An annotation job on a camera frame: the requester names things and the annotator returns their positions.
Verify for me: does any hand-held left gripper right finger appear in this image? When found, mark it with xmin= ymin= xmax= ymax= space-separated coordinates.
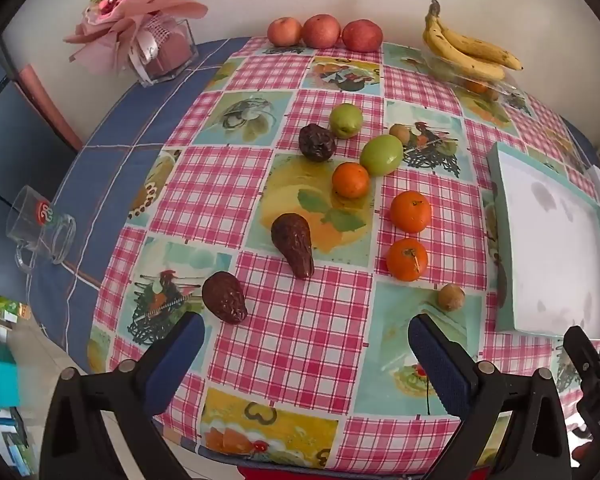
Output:
xmin=408 ymin=313 xmax=573 ymax=480

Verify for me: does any pink chair back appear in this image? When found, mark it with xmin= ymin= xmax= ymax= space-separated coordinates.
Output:
xmin=20 ymin=64 xmax=83 ymax=153

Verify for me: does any red apple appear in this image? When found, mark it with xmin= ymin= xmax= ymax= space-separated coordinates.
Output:
xmin=267 ymin=16 xmax=303 ymax=46
xmin=342 ymin=19 xmax=384 ymax=53
xmin=301 ymin=13 xmax=342 ymax=50

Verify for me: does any pink checkered printed tablecloth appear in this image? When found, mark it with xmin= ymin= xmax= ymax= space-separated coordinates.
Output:
xmin=87 ymin=35 xmax=600 ymax=473

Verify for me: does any large oval green fruit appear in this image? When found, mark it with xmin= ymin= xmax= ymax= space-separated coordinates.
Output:
xmin=359 ymin=134 xmax=404 ymax=177

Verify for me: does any long dark avocado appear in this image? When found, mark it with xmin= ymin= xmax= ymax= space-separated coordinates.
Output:
xmin=271 ymin=213 xmax=315 ymax=279

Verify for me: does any square clear glass vase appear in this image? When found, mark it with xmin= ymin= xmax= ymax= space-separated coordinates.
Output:
xmin=130 ymin=17 xmax=198 ymax=88

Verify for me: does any smooth brown avocado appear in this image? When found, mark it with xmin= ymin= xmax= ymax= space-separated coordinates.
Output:
xmin=201 ymin=271 xmax=248 ymax=324

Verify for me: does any red cloth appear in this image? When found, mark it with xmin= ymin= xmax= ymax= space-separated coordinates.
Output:
xmin=237 ymin=464 xmax=486 ymax=480

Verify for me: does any white tray with teal rim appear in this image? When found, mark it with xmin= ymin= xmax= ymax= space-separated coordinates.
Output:
xmin=486 ymin=141 xmax=600 ymax=339

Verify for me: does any clear plastic fruit container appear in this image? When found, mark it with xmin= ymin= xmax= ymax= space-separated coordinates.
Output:
xmin=427 ymin=55 xmax=523 ymax=103

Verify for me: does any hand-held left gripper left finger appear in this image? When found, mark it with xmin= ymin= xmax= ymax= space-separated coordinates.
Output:
xmin=40 ymin=312 xmax=206 ymax=480

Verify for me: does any banana bunch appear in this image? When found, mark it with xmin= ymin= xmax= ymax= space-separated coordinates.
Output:
xmin=422 ymin=0 xmax=524 ymax=82

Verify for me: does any clear glass mug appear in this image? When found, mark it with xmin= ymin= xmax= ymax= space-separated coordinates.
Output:
xmin=6 ymin=185 xmax=77 ymax=275

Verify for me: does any teal storage box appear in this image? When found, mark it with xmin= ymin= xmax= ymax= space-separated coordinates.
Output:
xmin=0 ymin=355 xmax=22 ymax=409

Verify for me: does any small round green fruit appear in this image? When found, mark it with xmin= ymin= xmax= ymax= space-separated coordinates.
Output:
xmin=328 ymin=103 xmax=363 ymax=139

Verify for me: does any wrinkled dark avocado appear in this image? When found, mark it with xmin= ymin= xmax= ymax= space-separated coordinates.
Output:
xmin=299 ymin=123 xmax=337 ymax=163

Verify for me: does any pink wrapped flower bouquet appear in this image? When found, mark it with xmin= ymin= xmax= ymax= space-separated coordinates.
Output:
xmin=62 ymin=0 xmax=208 ymax=78

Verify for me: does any tangerine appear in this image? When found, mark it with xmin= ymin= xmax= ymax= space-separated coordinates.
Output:
xmin=331 ymin=162 xmax=370 ymax=198
xmin=385 ymin=238 xmax=429 ymax=282
xmin=390 ymin=190 xmax=432 ymax=234

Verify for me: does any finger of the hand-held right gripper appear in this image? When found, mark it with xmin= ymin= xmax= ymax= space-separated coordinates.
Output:
xmin=562 ymin=326 xmax=600 ymax=401

